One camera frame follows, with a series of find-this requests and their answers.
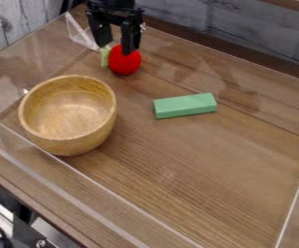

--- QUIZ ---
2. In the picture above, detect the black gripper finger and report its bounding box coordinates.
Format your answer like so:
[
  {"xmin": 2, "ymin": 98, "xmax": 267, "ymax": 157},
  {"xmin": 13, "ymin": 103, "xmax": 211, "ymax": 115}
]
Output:
[
  {"xmin": 89, "ymin": 15, "xmax": 113, "ymax": 47},
  {"xmin": 121, "ymin": 21, "xmax": 143, "ymax": 55}
]

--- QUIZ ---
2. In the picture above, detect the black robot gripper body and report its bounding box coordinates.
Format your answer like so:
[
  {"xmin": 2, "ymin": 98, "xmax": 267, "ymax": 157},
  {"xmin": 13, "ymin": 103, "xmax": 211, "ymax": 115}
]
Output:
[{"xmin": 87, "ymin": 0, "xmax": 145, "ymax": 25}]

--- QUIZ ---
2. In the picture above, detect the red felt strawberry fruit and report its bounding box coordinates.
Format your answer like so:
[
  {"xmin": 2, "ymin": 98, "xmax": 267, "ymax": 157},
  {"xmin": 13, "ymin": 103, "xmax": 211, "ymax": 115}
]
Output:
[{"xmin": 101, "ymin": 45, "xmax": 142, "ymax": 76}]

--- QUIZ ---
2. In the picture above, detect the green rectangular block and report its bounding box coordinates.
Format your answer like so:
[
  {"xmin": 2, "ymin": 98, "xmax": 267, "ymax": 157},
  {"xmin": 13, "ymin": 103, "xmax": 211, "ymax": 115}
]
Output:
[{"xmin": 153, "ymin": 93, "xmax": 218, "ymax": 119}]

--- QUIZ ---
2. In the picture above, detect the wooden bowl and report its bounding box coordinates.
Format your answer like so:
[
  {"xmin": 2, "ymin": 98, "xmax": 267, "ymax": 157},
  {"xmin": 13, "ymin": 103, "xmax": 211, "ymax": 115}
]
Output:
[{"xmin": 19, "ymin": 75, "xmax": 117, "ymax": 156}]

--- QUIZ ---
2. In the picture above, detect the clear acrylic tray enclosure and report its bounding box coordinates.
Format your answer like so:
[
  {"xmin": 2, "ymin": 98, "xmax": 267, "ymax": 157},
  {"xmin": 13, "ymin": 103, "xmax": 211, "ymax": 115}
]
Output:
[{"xmin": 0, "ymin": 19, "xmax": 299, "ymax": 248}]

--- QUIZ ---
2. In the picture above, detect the black metal table bracket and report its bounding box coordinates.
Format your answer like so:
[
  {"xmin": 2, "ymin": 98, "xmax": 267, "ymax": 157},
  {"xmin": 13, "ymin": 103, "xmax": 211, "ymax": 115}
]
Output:
[{"xmin": 13, "ymin": 214, "xmax": 61, "ymax": 248}]

